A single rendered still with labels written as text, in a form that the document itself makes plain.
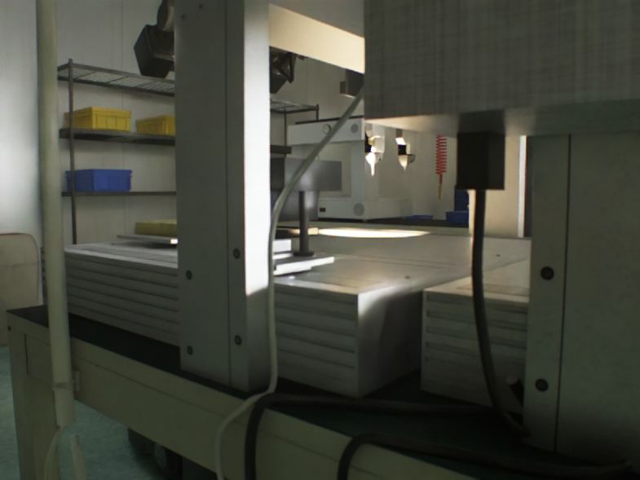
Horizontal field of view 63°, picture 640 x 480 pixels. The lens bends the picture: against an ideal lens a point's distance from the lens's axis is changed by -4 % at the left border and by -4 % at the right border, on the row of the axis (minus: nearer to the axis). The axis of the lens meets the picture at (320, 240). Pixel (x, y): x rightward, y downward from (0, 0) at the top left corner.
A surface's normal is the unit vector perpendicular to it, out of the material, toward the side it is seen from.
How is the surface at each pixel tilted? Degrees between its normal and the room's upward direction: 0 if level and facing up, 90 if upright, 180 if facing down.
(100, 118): 90
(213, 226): 90
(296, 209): 90
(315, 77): 90
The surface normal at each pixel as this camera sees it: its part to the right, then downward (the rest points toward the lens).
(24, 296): 0.77, 0.11
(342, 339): -0.63, 0.07
